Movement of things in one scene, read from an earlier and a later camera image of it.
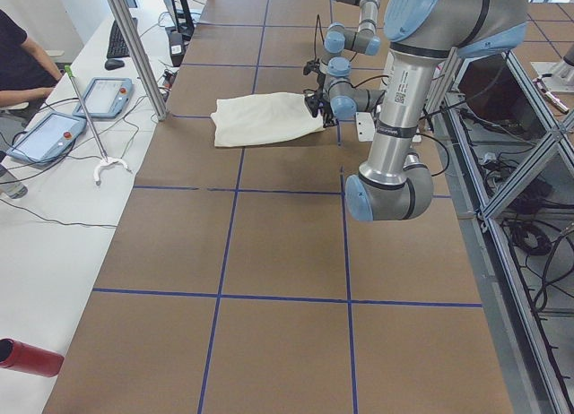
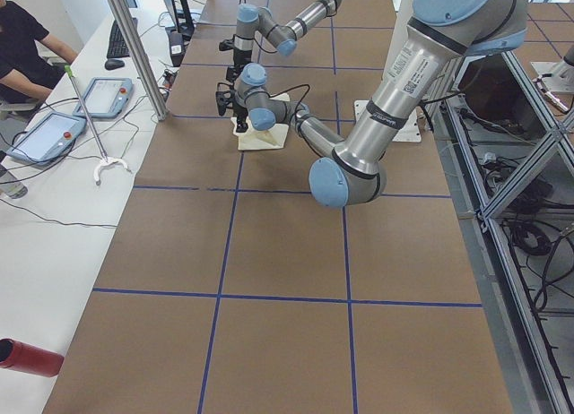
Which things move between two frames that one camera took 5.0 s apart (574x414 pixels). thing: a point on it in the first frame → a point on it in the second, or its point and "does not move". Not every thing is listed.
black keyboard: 117,46 does not move
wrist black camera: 314,103 → 224,97
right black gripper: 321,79 → 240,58
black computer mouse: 111,64 does not move
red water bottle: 21,357 does not move
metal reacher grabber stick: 107,161 does not move
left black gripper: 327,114 → 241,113
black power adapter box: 177,46 does not move
